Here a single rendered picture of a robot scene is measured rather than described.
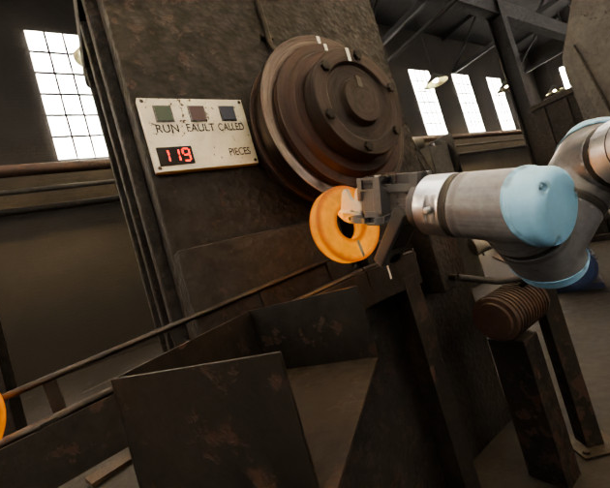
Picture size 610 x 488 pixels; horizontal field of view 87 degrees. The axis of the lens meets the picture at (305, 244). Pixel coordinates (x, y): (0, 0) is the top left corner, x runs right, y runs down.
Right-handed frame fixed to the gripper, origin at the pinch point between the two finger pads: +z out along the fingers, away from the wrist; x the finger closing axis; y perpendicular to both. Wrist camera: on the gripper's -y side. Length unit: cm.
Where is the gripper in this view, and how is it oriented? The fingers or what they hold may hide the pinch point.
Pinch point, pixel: (343, 215)
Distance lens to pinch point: 66.7
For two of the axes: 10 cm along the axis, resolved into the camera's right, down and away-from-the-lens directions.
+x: -8.3, 2.1, -5.2
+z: -5.5, -1.0, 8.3
